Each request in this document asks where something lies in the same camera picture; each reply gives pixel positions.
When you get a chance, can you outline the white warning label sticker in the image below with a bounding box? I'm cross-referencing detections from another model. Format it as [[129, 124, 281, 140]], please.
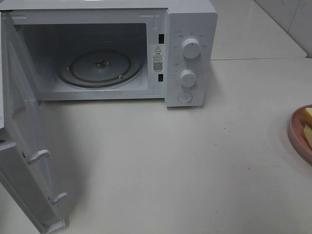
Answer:
[[151, 44, 166, 73]]

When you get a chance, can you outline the white round knob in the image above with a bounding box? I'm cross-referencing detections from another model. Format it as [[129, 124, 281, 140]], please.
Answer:
[[178, 69, 197, 87], [181, 37, 201, 59]]

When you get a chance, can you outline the toast bread sandwich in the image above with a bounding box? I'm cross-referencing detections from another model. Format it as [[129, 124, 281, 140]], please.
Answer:
[[302, 107, 312, 148]]

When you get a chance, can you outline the glass microwave turntable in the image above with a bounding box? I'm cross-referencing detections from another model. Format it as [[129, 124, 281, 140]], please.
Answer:
[[56, 48, 144, 88]]

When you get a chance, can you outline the white microwave oven body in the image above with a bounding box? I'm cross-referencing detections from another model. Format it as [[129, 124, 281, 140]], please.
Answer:
[[0, 0, 218, 107]]

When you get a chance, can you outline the round white door button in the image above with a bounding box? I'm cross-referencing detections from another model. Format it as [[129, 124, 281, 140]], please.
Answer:
[[177, 92, 193, 104]]

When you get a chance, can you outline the pink round plate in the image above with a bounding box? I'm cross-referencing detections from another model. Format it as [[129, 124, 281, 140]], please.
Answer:
[[288, 104, 312, 165]]

